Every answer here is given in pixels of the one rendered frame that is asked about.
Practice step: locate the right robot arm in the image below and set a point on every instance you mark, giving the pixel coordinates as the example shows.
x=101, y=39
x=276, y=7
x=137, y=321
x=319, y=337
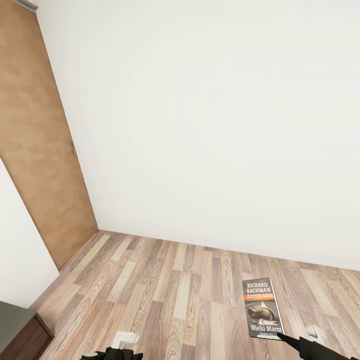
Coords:
x=313, y=348

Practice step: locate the bench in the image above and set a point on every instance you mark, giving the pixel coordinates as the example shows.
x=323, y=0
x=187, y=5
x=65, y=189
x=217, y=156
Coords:
x=23, y=333

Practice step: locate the sliding door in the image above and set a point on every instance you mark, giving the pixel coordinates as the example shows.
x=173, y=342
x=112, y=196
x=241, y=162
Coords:
x=36, y=145

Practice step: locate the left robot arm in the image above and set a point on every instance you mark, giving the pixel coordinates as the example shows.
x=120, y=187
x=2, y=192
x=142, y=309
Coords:
x=116, y=351

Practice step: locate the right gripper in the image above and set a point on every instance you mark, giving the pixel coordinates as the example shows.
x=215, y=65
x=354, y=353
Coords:
x=309, y=350

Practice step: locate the hardback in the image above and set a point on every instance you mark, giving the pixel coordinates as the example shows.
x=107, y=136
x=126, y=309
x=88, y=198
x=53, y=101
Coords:
x=262, y=311

